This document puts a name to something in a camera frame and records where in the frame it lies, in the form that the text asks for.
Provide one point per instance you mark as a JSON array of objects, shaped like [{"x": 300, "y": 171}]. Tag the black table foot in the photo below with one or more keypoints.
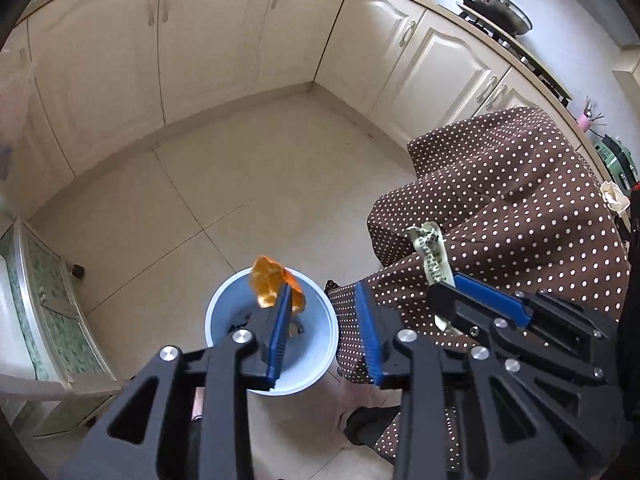
[{"x": 365, "y": 425}]

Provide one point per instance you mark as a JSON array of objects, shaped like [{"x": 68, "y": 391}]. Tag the blue plastic bucket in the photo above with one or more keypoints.
[{"x": 225, "y": 310}]

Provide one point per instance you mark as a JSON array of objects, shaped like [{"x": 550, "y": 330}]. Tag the bundle of chopsticks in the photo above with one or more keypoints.
[{"x": 589, "y": 107}]

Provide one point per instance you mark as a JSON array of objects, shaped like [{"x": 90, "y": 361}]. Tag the white crumpled bag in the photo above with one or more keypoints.
[{"x": 614, "y": 195}]

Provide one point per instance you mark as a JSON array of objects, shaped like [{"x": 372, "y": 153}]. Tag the black gas stove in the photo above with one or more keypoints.
[{"x": 530, "y": 60}]

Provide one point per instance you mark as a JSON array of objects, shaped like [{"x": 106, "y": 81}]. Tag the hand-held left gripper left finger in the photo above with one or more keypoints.
[{"x": 279, "y": 340}]

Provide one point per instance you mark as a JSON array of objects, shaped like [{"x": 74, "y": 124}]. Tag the brown polka-dot tablecloth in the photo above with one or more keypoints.
[{"x": 500, "y": 200}]

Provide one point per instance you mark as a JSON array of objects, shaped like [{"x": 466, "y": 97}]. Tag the green electric cooker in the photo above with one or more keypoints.
[{"x": 615, "y": 160}]

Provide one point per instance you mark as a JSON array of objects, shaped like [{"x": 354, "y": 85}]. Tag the cream lower cabinets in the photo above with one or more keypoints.
[{"x": 200, "y": 35}]

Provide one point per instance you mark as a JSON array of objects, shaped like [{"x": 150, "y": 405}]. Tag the white green side cabinet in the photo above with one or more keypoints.
[{"x": 50, "y": 310}]

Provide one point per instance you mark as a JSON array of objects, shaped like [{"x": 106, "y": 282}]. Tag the pink utensil holder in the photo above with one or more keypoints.
[{"x": 583, "y": 122}]

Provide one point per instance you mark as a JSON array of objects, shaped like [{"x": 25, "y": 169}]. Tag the small black furniture foot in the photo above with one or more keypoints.
[{"x": 77, "y": 271}]

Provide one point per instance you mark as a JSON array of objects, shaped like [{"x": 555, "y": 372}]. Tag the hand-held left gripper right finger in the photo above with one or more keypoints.
[{"x": 369, "y": 335}]

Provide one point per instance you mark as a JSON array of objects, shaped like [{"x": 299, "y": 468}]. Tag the orange wrapper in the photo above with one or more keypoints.
[{"x": 267, "y": 280}]

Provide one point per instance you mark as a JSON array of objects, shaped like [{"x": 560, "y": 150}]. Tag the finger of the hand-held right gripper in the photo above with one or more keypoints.
[
  {"x": 490, "y": 297},
  {"x": 460, "y": 310}
]

